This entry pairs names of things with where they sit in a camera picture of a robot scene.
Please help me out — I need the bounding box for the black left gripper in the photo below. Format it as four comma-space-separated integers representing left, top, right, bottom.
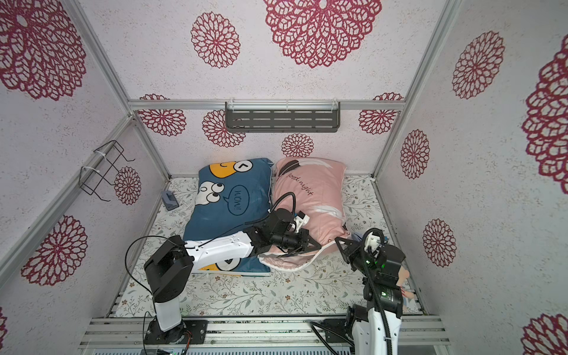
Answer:
273, 228, 323, 257

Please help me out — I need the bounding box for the blue cartoon pillowcase pillow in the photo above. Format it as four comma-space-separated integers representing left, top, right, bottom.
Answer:
183, 158, 273, 276

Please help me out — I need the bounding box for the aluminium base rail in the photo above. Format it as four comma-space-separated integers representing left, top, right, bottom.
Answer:
79, 314, 451, 355

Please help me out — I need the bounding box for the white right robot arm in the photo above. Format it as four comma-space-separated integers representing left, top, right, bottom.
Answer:
335, 233, 405, 354

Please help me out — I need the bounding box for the black wire wall rack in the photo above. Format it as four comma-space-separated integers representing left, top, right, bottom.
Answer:
78, 140, 135, 203

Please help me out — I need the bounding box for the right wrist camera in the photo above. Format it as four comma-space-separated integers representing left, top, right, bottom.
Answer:
364, 233, 383, 254

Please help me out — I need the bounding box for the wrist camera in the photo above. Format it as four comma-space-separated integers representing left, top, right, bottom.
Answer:
294, 212, 310, 233
364, 233, 383, 254

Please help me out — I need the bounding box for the pink good night pillow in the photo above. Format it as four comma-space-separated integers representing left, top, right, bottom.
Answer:
258, 158, 350, 272

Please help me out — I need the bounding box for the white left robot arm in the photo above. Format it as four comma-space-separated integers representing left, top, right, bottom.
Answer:
143, 209, 322, 345

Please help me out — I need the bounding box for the grey blue hole punch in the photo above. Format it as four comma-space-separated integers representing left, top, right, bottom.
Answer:
161, 190, 179, 211

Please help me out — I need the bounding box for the grey wall shelf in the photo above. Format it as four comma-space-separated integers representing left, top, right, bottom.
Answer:
225, 101, 341, 133

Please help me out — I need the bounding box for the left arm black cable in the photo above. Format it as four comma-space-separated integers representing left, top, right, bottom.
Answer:
124, 191, 297, 355

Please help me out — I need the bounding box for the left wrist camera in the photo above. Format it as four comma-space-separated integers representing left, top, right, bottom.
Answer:
294, 212, 310, 233

